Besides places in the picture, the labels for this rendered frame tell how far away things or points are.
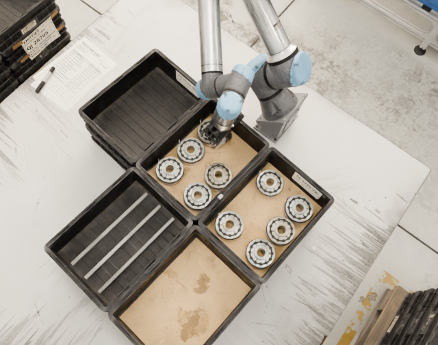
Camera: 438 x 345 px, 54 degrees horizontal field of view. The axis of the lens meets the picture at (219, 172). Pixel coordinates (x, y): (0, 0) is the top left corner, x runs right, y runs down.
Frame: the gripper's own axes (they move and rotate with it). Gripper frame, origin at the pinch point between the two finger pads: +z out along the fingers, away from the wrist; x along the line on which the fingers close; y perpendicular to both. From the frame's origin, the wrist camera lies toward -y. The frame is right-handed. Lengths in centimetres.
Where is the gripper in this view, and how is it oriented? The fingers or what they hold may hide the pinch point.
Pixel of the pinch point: (217, 136)
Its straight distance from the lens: 164.4
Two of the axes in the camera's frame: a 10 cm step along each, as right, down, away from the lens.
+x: 7.2, 6.9, -0.6
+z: -1.6, 2.6, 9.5
